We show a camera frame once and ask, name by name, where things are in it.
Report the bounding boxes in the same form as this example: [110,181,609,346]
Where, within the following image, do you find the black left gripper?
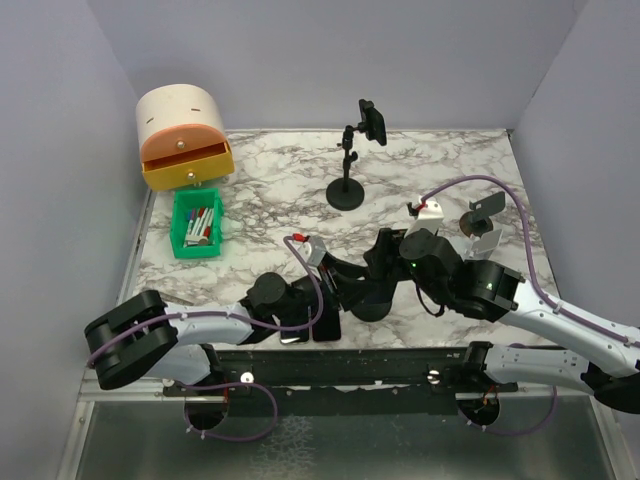
[274,252,380,321]

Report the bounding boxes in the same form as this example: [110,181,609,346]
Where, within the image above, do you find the short black phone stand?
[350,282,397,323]

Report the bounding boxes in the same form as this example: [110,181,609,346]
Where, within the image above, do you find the black phone with pink edge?
[311,309,342,342]

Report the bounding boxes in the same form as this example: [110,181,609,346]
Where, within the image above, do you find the black phone with white edge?
[279,328,310,345]

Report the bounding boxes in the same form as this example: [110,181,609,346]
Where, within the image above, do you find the tall black phone stand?
[326,99,374,211]

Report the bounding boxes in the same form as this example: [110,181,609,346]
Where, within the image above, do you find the silver folding phone stand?
[465,229,503,260]

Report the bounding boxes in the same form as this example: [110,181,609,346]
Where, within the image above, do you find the brown round base phone stand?
[459,192,506,237]

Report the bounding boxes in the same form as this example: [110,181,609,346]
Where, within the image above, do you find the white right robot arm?
[364,228,639,414]

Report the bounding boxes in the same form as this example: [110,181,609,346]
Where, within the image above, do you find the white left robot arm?
[84,254,376,395]

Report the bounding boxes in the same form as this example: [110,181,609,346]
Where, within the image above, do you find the markers in green bin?
[183,207,214,247]

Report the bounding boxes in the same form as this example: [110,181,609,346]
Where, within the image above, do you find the green plastic bin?
[169,188,224,260]

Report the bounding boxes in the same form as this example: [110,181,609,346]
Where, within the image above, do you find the beige and orange drawer box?
[135,84,235,192]

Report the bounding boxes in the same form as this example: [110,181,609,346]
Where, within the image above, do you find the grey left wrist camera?
[303,236,327,268]

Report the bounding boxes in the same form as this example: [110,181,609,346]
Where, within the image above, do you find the black mounting rail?
[149,344,526,416]

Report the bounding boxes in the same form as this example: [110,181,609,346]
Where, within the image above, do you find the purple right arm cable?
[417,174,640,436]

